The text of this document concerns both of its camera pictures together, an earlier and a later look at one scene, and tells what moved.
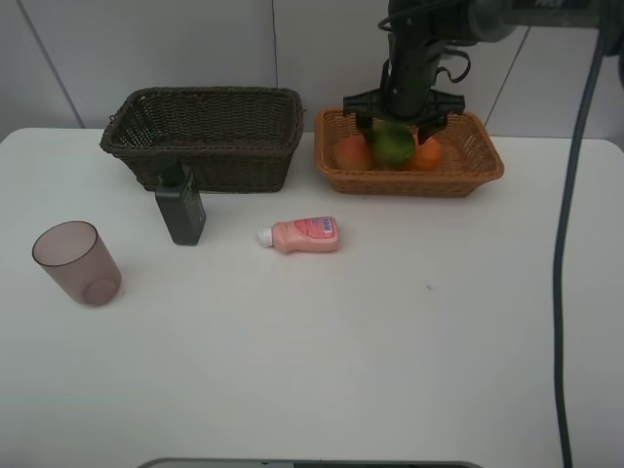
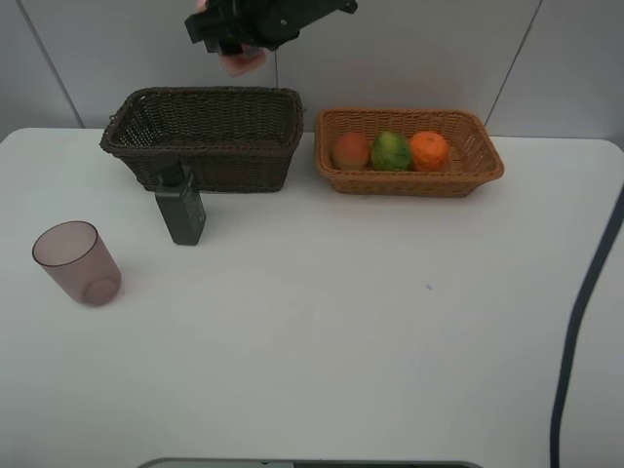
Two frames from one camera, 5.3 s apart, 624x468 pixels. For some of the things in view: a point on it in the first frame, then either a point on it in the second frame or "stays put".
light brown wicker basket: [469, 157] stays put
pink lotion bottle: [306, 234] -> [244, 62]
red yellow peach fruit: [351, 152] stays put
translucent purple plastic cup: [78, 257] stays put
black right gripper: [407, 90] -> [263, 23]
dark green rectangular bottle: [179, 206] stays put
